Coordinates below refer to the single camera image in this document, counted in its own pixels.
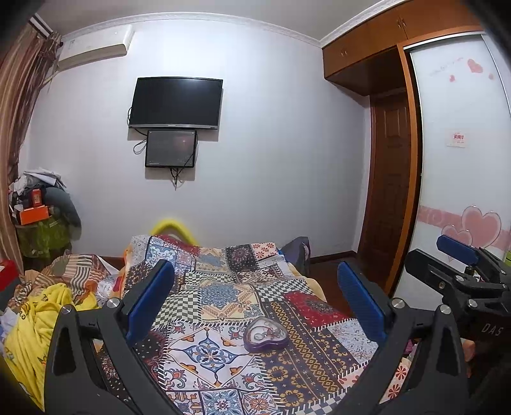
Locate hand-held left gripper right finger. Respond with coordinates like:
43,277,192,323
331,261,469,415

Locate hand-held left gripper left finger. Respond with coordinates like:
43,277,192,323
44,259,188,415

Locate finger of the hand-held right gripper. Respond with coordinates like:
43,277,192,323
436,235,504,280

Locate purple heart-shaped jewelry box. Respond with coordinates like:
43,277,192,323
243,317,289,354

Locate white sliding door with hearts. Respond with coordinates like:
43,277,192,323
403,34,511,299

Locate colourful patchwork blanket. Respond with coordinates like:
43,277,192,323
94,233,404,415

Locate striped cloth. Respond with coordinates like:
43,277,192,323
14,251,116,312

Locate dark bag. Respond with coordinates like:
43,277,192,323
279,236,311,277

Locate yellow hoop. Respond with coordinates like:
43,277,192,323
149,217,197,245

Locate wooden door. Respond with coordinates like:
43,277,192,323
357,94,414,286

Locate yellow cloth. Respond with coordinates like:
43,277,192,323
2,283,100,411

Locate dark grey cloth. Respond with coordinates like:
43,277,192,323
43,187,83,237

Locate red box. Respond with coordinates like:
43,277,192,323
0,259,20,297

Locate large orange box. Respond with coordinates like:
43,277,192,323
18,205,51,225

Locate small black monitor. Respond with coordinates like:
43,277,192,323
145,130,198,168

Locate white papers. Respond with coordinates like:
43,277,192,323
12,171,67,191

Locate wooden wardrobe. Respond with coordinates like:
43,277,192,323
321,0,490,298

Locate brown striped curtain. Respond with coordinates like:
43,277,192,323
0,14,63,260

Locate white air conditioner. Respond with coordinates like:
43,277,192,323
58,25,135,73

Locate black wall television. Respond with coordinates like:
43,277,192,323
128,77,223,129

